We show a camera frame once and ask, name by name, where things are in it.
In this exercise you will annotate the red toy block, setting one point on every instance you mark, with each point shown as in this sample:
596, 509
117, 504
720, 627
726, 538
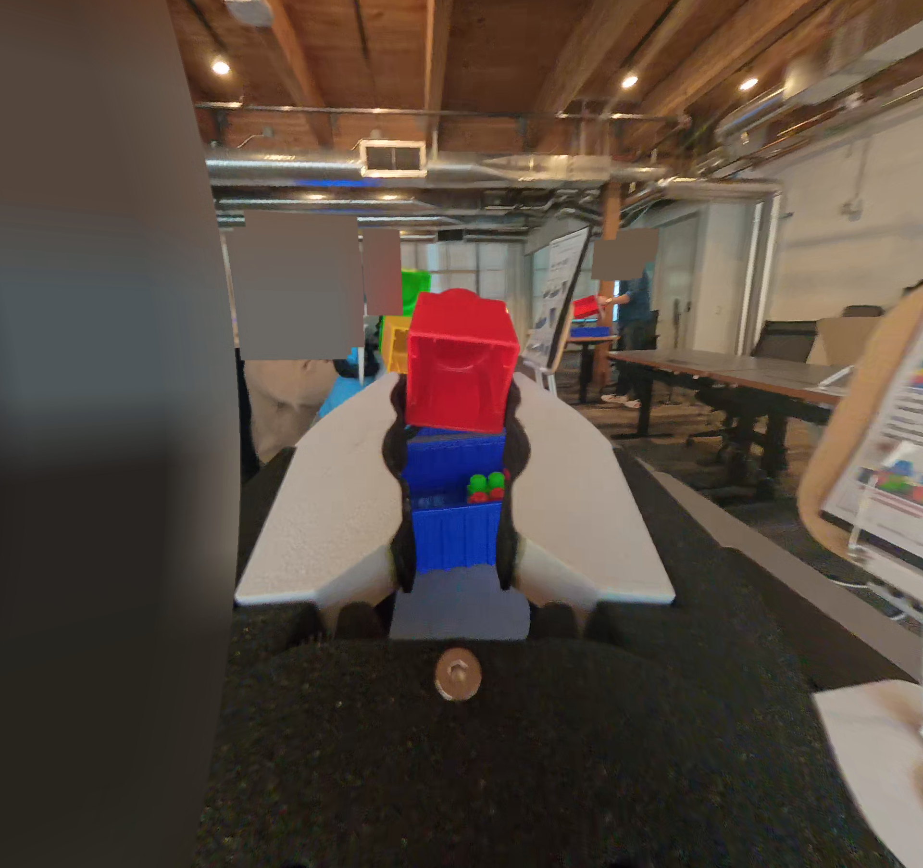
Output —
461, 370

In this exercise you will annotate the grey office table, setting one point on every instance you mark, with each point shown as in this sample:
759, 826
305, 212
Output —
721, 367

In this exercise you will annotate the white poster board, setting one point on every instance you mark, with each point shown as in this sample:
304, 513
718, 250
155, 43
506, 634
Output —
559, 276

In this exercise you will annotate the metal ceiling pipe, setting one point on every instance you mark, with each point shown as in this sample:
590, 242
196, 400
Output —
447, 113

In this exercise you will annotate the black office chair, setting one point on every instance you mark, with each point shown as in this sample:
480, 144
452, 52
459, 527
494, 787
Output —
786, 341

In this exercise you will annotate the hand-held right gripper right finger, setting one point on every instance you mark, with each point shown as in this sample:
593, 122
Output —
584, 514

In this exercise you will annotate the yellow toy block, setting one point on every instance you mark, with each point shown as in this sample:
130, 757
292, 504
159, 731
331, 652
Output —
395, 345

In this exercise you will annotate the blue cloth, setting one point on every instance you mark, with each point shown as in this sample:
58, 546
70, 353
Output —
339, 392

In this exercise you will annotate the white desk stand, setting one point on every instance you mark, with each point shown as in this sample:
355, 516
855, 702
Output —
880, 760

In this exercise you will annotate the silver air duct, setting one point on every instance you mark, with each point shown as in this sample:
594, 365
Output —
288, 168

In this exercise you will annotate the white ceiling device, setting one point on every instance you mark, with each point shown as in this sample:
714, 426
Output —
247, 8

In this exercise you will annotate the red plastic bin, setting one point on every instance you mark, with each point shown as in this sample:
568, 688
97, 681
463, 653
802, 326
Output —
585, 307

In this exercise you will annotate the white vent grille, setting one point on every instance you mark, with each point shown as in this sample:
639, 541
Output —
393, 158

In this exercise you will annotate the wooden board with instruction sheet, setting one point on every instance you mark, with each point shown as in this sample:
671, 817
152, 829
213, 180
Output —
851, 435

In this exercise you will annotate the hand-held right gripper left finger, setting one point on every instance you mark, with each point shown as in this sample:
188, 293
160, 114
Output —
324, 514

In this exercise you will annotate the blue plastic bin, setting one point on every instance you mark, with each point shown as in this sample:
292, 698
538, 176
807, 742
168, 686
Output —
451, 536
590, 333

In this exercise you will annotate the green toy block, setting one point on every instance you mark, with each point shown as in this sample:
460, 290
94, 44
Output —
416, 291

